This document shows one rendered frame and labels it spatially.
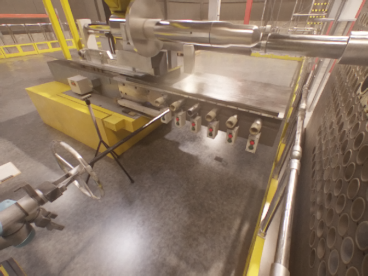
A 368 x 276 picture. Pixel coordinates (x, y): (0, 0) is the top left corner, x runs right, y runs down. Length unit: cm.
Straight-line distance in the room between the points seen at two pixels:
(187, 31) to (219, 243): 158
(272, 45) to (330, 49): 32
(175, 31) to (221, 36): 32
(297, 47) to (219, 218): 146
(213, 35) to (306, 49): 60
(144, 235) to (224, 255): 65
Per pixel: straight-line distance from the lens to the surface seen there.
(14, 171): 290
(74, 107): 252
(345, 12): 831
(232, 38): 116
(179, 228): 174
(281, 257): 62
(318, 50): 144
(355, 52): 143
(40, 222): 139
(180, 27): 130
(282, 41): 144
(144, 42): 149
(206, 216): 180
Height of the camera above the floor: 155
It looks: 34 degrees down
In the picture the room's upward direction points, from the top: straight up
